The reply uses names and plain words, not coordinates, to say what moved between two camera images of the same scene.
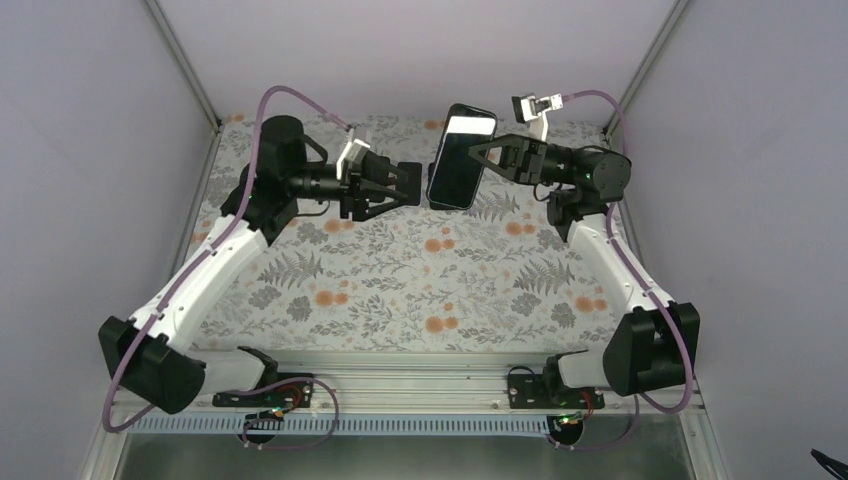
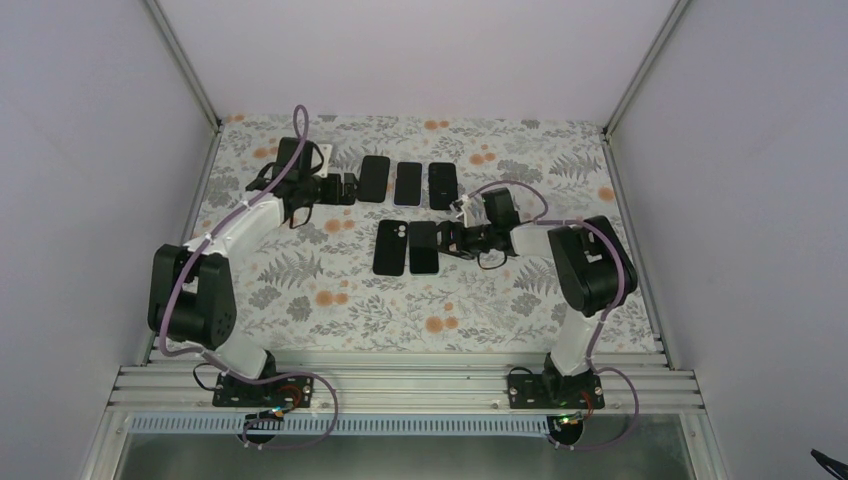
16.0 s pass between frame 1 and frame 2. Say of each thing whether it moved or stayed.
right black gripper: moved
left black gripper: moved
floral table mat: stayed
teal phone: moved
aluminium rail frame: stayed
